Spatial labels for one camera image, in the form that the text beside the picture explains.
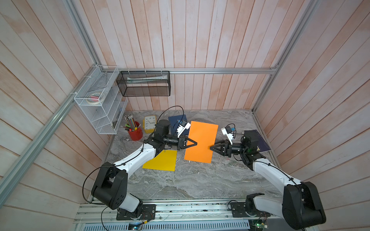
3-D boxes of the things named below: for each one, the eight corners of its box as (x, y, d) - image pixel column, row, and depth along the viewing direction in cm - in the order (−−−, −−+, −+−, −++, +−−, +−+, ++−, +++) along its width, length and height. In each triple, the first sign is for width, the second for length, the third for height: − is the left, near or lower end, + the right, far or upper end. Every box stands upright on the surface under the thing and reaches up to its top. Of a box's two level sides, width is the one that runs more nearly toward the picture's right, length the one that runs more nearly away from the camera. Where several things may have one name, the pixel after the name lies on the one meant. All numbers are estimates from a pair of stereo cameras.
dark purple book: (260, 151, 100) (262, 149, 98) (252, 132, 111) (254, 129, 109) (269, 151, 100) (271, 149, 98) (260, 132, 111) (262, 129, 109)
